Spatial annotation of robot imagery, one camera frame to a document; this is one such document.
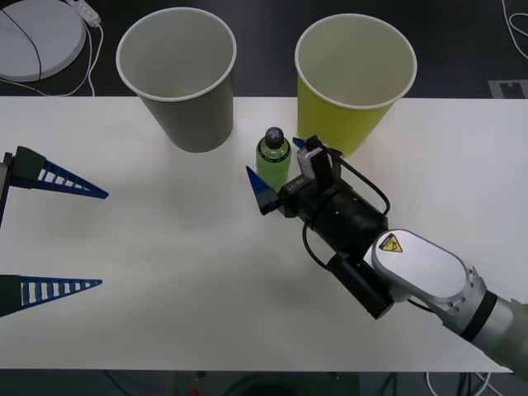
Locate black cable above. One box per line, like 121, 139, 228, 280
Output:
0, 7, 44, 82

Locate white cable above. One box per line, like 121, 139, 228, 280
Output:
424, 370, 502, 396
501, 0, 528, 54
0, 22, 105, 98

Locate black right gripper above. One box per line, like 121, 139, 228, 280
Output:
245, 134, 344, 224

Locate yellow-green plastic waste bin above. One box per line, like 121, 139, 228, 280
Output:
294, 12, 417, 158

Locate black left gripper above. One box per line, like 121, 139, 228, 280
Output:
0, 145, 110, 318

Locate white round stand base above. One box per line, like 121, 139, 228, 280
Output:
0, 0, 87, 83

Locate white power strip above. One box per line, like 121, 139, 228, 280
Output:
65, 0, 102, 28

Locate grey floor plate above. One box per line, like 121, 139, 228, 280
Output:
488, 79, 528, 99

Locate grey plastic waste bin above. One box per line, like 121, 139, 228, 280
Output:
115, 8, 238, 154

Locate green plastic bottle black cap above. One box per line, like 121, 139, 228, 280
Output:
255, 126, 292, 195

